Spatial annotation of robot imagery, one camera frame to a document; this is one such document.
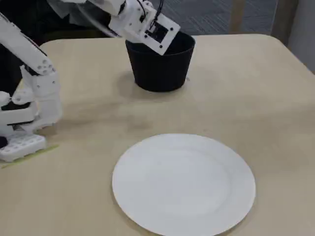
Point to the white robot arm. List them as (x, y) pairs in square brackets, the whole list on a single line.
[(39, 83)]

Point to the black pot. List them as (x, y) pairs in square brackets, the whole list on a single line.
[(160, 71)]

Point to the white paper plate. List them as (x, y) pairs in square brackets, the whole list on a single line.
[(184, 186)]

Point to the white chair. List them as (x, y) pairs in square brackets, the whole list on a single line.
[(103, 28)]

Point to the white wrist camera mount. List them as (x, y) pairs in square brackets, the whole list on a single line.
[(169, 27)]

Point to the light wooden post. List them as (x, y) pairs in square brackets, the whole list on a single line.
[(236, 17)]

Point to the green base plate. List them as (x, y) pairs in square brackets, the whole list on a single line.
[(14, 162)]

